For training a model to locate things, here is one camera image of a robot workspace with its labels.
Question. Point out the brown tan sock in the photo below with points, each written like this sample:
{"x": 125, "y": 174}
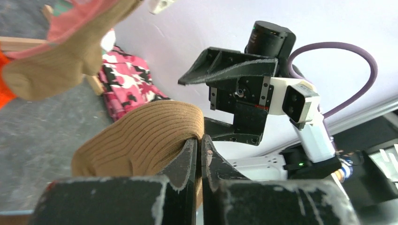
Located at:
{"x": 62, "y": 62}
{"x": 142, "y": 142}

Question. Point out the wooden drying rack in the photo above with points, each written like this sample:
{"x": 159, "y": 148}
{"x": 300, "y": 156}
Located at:
{"x": 31, "y": 49}

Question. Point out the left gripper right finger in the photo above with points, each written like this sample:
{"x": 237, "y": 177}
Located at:
{"x": 230, "y": 198}

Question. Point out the orange shirt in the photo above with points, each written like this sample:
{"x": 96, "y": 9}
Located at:
{"x": 6, "y": 95}

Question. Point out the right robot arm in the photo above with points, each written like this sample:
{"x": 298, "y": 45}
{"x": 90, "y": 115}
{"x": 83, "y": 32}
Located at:
{"x": 315, "y": 158}

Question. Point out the pink camouflage backpack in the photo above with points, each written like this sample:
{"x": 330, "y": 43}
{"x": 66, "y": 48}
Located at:
{"x": 127, "y": 83}

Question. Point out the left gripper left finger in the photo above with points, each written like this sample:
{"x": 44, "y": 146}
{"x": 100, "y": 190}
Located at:
{"x": 167, "y": 198}

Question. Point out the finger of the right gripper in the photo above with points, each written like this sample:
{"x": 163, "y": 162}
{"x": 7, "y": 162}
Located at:
{"x": 225, "y": 132}
{"x": 216, "y": 64}

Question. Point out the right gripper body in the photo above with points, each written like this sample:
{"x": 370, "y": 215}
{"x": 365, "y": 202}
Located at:
{"x": 248, "y": 98}

